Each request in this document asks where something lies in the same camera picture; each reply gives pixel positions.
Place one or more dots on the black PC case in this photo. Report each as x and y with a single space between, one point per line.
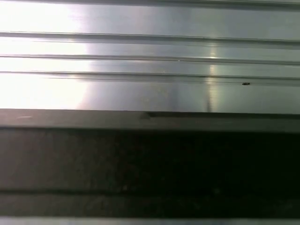
150 159

